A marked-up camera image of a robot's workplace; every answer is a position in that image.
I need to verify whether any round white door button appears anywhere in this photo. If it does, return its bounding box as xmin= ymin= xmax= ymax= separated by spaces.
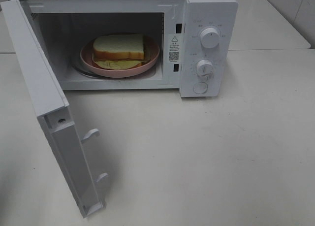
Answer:
xmin=193 ymin=82 xmax=208 ymax=94

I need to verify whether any white microwave oven body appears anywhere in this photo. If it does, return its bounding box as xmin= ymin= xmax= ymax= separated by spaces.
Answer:
xmin=7 ymin=0 xmax=239 ymax=98

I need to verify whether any pink round plate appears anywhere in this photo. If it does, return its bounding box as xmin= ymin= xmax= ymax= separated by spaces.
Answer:
xmin=80 ymin=36 xmax=160 ymax=78

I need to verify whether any white warning label sticker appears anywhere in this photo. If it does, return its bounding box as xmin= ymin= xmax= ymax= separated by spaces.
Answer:
xmin=167 ymin=33 xmax=183 ymax=64

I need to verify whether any white microwave door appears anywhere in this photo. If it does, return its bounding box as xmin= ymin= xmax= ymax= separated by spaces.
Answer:
xmin=1 ymin=0 xmax=107 ymax=218

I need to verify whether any lower white timer knob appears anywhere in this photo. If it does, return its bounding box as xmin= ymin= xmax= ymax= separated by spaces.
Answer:
xmin=196 ymin=59 xmax=214 ymax=77

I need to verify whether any sandwich with lettuce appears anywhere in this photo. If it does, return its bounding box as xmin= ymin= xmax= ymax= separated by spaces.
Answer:
xmin=93 ymin=34 xmax=145 ymax=61

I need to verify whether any upper white power knob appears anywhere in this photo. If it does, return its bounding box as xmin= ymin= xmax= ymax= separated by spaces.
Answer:
xmin=200 ymin=26 xmax=221 ymax=49

